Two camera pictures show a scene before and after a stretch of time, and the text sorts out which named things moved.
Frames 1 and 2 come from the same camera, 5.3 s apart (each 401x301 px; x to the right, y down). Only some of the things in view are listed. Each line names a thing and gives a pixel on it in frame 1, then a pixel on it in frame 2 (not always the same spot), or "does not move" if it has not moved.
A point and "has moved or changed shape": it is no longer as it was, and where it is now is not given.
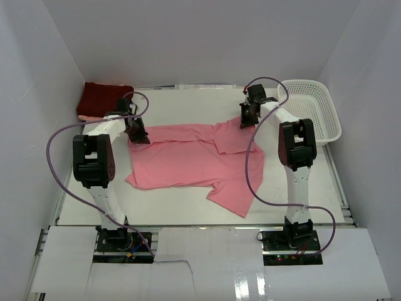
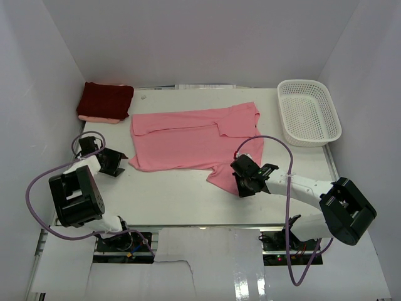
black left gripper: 136,131 to 109,162
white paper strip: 205,86 does not move
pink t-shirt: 222,155 has moved or changed shape
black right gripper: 247,116 to 242,184
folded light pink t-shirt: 85,118 does not move
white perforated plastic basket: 309,100 does not move
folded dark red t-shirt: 97,99 does not move
